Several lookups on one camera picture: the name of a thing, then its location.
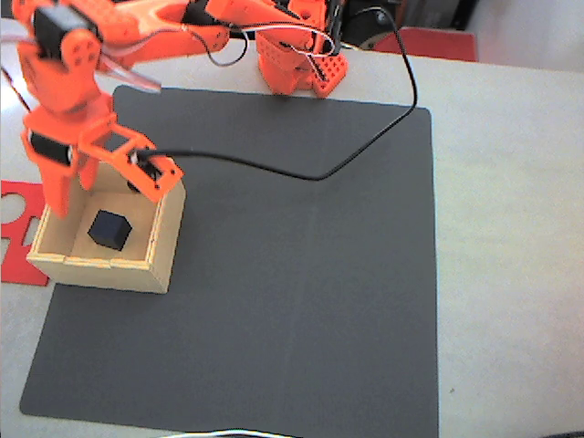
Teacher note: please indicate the blue cube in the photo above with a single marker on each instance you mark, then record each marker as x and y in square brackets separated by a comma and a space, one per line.
[109, 230]

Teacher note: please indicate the wooden box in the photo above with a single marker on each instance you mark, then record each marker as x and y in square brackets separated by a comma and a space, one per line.
[114, 274]

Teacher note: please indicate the red cut-out sheet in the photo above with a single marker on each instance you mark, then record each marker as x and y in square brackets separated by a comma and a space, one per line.
[23, 269]

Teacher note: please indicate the dark grey mat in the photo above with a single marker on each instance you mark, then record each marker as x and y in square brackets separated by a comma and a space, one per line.
[228, 342]

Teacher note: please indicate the red background object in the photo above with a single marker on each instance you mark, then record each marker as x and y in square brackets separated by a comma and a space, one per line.
[433, 43]

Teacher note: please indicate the orange camera mount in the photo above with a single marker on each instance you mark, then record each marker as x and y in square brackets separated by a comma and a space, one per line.
[168, 179]

